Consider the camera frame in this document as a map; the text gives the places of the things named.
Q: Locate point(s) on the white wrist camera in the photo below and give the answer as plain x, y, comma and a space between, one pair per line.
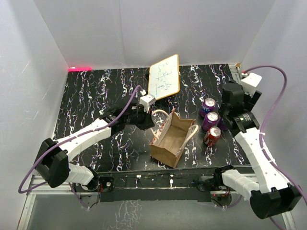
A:
250, 82
147, 101

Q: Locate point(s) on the purple soda can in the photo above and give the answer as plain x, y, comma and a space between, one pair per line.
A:
208, 105
210, 120

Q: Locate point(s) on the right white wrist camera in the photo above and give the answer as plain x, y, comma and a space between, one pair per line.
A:
250, 82

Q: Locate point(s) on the pink tape strip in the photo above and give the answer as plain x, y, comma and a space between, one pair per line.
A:
74, 69

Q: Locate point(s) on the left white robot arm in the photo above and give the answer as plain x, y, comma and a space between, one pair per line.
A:
54, 157

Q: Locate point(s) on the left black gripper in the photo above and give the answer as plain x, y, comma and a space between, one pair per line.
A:
147, 122

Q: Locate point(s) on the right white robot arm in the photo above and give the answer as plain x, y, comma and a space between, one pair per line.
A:
272, 193

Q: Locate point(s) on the black front base bar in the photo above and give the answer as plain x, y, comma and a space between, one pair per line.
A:
162, 185

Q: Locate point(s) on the patterned canvas tote bag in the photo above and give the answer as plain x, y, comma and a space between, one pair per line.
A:
171, 138

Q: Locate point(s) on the red soda can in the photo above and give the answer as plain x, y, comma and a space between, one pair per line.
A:
212, 136

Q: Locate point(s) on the small wood-framed whiteboard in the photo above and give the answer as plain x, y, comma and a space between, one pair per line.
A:
164, 77

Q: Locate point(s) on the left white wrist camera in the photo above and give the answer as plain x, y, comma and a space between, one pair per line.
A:
147, 101

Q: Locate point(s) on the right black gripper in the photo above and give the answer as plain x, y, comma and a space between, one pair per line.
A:
248, 106

